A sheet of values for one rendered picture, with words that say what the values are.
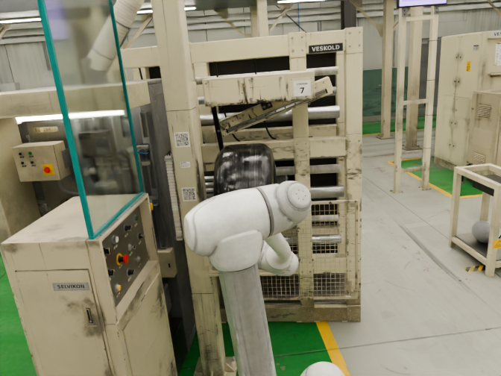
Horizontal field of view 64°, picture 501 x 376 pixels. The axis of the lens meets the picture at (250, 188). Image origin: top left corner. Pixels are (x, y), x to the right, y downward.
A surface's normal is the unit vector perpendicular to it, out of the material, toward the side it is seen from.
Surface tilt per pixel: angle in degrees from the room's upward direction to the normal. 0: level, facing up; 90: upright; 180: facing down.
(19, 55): 90
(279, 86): 90
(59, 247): 90
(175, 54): 90
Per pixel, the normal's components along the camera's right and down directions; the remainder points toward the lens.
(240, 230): 0.37, 0.19
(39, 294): -0.09, 0.31
